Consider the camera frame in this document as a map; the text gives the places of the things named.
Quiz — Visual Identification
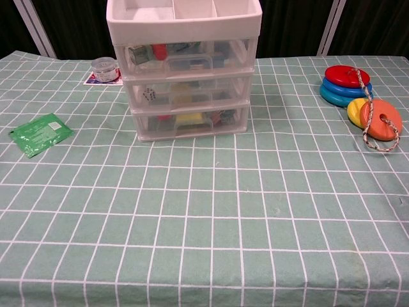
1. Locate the clear plastic drawer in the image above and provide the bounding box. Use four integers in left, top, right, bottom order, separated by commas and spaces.
132, 107, 249, 140
124, 75, 253, 111
115, 40, 253, 77

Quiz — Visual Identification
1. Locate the red toy trash can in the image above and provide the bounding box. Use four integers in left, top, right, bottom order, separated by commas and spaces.
152, 43, 167, 61

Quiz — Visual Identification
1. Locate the grey block in drawer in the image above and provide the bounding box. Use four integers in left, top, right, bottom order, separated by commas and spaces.
128, 44, 153, 67

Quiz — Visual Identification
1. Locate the green checked tablecloth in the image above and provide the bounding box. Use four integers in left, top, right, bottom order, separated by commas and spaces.
0, 52, 409, 307

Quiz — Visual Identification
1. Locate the clear round jar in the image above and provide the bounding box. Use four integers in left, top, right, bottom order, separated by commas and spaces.
91, 57, 117, 82

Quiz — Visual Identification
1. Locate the red white blue card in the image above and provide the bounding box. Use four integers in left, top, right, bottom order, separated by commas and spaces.
83, 70, 123, 86

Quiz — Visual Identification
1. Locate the black curtain panel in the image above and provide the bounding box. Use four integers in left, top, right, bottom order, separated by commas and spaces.
328, 0, 409, 58
0, 0, 42, 60
255, 0, 335, 59
30, 0, 118, 61

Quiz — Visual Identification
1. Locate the yellow stacking disc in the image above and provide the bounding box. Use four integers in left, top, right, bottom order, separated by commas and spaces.
347, 98, 370, 124

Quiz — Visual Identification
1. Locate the red stacking disc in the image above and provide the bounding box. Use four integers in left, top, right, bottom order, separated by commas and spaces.
324, 65, 371, 90

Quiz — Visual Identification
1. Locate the green foil sachet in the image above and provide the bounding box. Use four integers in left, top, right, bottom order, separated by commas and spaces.
8, 113, 75, 159

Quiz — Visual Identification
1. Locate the orange stacking disc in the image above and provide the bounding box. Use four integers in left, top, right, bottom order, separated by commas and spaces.
359, 98, 403, 142

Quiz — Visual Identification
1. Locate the white plastic drawer unit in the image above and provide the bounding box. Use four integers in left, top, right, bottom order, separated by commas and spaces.
105, 0, 263, 143

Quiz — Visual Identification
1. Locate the teal stacking ring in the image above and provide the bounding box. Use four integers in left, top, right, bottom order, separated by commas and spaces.
319, 85, 374, 108

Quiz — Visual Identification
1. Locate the blue stacking ring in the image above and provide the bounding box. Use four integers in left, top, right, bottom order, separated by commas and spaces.
321, 77, 373, 99

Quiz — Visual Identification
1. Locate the white frame pole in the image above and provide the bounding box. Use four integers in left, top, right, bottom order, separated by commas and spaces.
317, 0, 348, 57
12, 0, 58, 59

